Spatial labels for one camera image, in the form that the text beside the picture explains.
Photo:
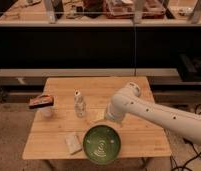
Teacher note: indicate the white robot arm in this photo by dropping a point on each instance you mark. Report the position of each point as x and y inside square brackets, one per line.
[127, 100]

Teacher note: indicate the clear plastic bottle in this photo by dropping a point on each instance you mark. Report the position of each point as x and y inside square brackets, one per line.
[79, 104]

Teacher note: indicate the wooden table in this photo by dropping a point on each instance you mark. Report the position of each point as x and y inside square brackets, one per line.
[72, 130]

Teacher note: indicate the green ceramic bowl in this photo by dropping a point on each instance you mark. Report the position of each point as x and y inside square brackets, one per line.
[101, 144]

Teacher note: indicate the long dark workbench shelf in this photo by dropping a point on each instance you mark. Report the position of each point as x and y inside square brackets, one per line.
[99, 47]

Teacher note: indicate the clear plastic cup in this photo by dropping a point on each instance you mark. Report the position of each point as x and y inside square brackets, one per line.
[47, 111]

